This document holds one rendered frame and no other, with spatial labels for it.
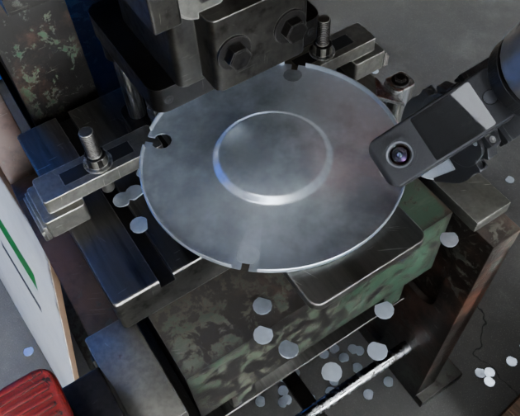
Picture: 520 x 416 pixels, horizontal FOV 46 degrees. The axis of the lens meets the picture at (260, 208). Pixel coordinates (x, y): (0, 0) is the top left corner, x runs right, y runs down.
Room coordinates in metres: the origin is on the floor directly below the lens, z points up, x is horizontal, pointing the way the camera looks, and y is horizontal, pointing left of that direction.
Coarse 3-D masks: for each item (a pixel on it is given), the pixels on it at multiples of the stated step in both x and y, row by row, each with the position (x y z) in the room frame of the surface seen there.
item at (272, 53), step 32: (192, 0) 0.43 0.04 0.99; (224, 0) 0.44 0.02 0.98; (256, 0) 0.44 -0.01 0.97; (288, 0) 0.45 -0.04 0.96; (192, 32) 0.44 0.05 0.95; (224, 32) 0.42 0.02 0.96; (256, 32) 0.44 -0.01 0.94; (288, 32) 0.44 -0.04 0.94; (160, 64) 0.46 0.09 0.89; (192, 64) 0.44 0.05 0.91; (224, 64) 0.42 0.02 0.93; (256, 64) 0.44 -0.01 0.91
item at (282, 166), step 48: (240, 96) 0.52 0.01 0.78; (288, 96) 0.52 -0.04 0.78; (336, 96) 0.51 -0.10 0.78; (144, 144) 0.46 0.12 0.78; (192, 144) 0.45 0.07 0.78; (240, 144) 0.44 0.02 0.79; (288, 144) 0.44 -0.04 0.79; (336, 144) 0.44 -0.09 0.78; (144, 192) 0.39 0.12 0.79; (192, 192) 0.39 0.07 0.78; (240, 192) 0.38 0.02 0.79; (288, 192) 0.37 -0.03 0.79; (336, 192) 0.37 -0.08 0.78; (384, 192) 0.37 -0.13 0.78; (192, 240) 0.33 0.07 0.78; (240, 240) 0.32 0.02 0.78; (288, 240) 0.32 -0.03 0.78; (336, 240) 0.32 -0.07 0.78
